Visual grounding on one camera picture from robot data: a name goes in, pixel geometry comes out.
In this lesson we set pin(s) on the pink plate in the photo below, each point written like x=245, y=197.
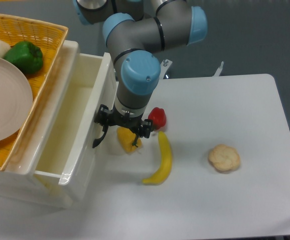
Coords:
x=16, y=99

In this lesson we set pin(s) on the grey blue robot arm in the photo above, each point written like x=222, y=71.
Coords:
x=132, y=40

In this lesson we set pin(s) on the yellow bell pepper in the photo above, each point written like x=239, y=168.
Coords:
x=126, y=138

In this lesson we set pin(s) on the yellow banana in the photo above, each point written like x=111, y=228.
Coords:
x=166, y=163

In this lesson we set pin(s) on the red bell pepper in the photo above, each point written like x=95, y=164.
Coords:
x=158, y=118

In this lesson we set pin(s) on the white drawer cabinet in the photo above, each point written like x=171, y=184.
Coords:
x=17, y=180

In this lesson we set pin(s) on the white metal bracket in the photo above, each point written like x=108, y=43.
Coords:
x=219, y=70
x=165, y=69

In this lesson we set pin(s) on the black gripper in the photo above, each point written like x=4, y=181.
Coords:
x=105, y=118

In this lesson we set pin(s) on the green bell pepper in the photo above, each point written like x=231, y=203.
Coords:
x=26, y=56

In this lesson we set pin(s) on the yellow woven basket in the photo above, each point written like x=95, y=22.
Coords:
x=50, y=38

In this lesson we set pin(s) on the white metal bracket right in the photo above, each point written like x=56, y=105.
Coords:
x=219, y=70

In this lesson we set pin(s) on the beige bread roll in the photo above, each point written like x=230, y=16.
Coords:
x=224, y=158

